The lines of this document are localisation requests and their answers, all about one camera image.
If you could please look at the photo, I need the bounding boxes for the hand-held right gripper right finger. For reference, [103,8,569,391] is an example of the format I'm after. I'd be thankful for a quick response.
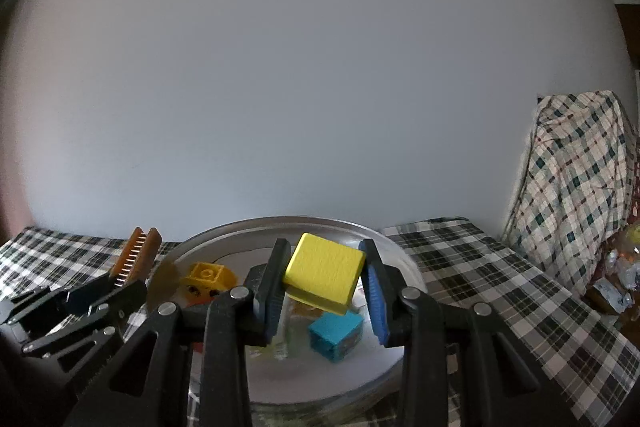
[359,237,569,427]

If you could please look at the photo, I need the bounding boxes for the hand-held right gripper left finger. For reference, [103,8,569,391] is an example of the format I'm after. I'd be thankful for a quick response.
[62,237,293,427]

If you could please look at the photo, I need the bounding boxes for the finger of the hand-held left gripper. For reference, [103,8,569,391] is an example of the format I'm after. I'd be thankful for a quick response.
[20,279,149,358]
[0,276,118,327]

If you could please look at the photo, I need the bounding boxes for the teal bear toy block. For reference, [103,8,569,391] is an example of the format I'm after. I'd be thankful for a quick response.
[307,310,364,363]

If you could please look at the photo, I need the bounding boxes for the brown plastic comb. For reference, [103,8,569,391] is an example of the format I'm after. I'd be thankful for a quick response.
[109,227,163,290]

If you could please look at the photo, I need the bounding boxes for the yellow wooden cube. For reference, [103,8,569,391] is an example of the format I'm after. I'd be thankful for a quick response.
[282,233,366,315]

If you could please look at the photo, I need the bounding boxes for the yellow toy building block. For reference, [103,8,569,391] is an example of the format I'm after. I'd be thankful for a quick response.
[181,261,239,305]

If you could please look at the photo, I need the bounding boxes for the silver round tray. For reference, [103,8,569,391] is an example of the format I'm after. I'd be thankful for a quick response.
[150,215,428,427]

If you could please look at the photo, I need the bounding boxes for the black and white plaid cloth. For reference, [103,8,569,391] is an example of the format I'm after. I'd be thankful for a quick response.
[0,217,640,427]

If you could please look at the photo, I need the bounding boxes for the crumpled plastic packaging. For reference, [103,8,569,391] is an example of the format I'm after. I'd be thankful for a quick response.
[590,222,640,315]

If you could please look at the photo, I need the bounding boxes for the dark wooden cabinet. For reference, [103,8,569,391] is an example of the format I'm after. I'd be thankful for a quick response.
[611,0,640,72]

